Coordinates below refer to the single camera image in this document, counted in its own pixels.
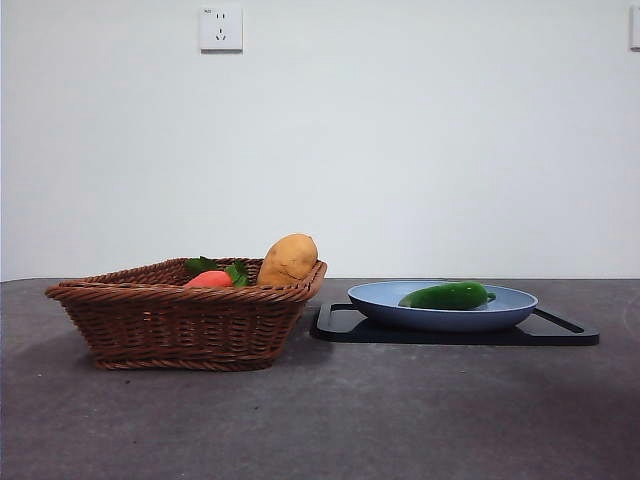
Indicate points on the brown wicker basket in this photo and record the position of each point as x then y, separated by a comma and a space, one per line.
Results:
175, 325

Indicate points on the black rectangular tray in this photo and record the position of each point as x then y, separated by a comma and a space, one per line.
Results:
340, 331

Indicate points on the orange carrot with green leaves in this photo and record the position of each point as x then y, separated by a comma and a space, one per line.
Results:
210, 279

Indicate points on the blue round plate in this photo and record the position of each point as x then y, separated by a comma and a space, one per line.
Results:
440, 319

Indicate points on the brown potato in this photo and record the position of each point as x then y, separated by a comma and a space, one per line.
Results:
289, 261

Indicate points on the green pepper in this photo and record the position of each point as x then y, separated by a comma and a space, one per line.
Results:
445, 296

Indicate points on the white wall socket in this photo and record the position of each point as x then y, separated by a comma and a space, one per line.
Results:
221, 27

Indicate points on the white wall plate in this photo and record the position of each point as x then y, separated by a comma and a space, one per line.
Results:
635, 29

